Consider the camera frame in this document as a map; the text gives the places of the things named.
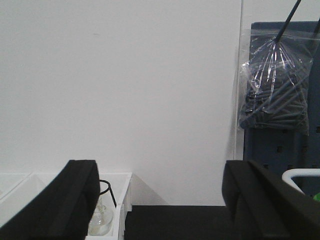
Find clear glass flask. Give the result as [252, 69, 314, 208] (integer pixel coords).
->
[88, 196, 114, 236]

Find blue pegboard drying rack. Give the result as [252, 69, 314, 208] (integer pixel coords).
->
[239, 21, 320, 176]

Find plastic bag of pegs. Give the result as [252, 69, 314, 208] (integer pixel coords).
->
[238, 29, 320, 135]

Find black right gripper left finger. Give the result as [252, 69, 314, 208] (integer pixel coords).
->
[0, 160, 100, 240]

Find middle white plastic bin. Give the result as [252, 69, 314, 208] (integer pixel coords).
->
[0, 172, 31, 200]

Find black wire tripod stand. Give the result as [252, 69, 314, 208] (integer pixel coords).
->
[99, 179, 117, 208]

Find white lab faucet green knobs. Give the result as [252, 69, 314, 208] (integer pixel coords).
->
[281, 168, 320, 202]

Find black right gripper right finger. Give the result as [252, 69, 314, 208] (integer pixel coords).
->
[222, 160, 320, 240]

